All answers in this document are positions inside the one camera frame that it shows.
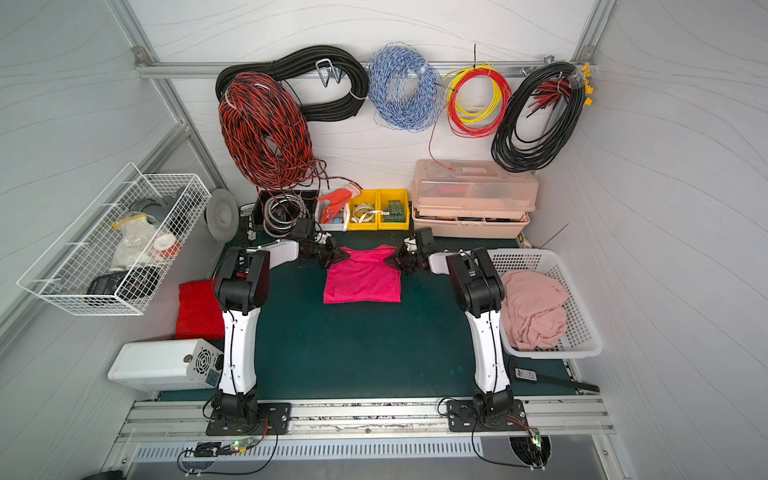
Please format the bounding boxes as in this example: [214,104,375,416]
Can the magenta t-shirt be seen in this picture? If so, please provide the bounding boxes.
[323,245,402,304]

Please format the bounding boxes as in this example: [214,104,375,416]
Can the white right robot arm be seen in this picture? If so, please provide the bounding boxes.
[385,228,514,424]

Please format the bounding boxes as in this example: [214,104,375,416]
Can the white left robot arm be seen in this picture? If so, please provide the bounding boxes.
[212,219,350,423]

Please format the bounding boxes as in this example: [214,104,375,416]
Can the white storage bin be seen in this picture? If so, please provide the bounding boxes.
[314,194,351,232]

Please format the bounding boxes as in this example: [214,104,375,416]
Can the green circuit boards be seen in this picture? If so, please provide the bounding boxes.
[382,200,406,223]

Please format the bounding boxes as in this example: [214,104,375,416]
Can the coiled metal flexible conduit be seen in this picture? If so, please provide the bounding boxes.
[262,192,309,238]

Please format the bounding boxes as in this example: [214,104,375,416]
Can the black storage bin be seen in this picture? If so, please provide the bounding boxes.
[251,189,319,237]

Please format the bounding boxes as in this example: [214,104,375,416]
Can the red work glove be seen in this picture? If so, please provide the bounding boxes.
[325,182,362,218]

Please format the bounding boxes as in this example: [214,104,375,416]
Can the yellow bin with circuit boards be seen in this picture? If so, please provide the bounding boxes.
[377,189,411,231]

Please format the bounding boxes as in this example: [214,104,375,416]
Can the white ribbon tape roll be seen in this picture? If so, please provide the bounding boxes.
[351,203,382,224]

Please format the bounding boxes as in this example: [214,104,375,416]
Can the pink translucent toolbox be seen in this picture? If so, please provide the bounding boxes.
[411,159,539,239]

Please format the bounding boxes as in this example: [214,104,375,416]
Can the yellow bin with tape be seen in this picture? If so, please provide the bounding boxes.
[347,190,379,231]

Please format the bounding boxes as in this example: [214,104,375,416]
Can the pale pink t-shirt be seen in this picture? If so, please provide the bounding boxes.
[501,270,570,352]

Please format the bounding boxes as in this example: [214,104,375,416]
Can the folded red t-shirt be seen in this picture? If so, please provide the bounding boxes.
[175,280,225,340]

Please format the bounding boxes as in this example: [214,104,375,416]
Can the white power supply box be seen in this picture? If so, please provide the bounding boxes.
[107,339,223,392]

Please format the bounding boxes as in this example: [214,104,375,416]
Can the white laundry basket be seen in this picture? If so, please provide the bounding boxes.
[489,249,603,359]

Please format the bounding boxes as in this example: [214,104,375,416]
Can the red black twisted wire coil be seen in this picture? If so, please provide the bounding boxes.
[217,71,343,193]

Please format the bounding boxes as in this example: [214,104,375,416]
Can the black cable coil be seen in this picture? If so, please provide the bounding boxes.
[490,61,595,174]

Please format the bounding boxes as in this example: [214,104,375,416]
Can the blue white wire coil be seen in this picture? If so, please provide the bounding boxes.
[365,43,444,133]

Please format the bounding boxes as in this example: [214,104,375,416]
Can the red yellow wire coil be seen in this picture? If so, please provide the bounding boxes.
[427,63,514,172]

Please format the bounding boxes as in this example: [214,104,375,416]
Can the black corrugated hose coil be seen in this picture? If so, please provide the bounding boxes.
[214,45,371,124]

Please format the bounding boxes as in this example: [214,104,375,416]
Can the white wire wall basket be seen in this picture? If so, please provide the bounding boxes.
[17,163,211,316]

